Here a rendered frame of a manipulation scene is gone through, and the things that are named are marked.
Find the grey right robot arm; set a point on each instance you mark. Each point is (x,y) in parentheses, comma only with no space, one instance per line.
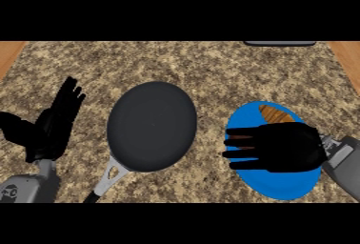
(344,165)

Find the dark grey frying pan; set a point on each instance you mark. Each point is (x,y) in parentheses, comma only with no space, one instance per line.
(151,127)

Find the dark grey appliance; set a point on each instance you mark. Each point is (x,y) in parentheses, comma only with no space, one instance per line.
(280,43)

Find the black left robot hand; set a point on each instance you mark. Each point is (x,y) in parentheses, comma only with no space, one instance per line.
(56,127)

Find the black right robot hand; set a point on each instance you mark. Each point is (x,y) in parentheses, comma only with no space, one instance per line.
(291,146)

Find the blue plate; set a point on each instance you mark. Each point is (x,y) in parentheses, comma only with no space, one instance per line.
(276,182)

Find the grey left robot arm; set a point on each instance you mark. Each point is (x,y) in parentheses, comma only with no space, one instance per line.
(28,187)

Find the brown sweet potato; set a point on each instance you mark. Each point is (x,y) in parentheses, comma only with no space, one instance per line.
(276,115)

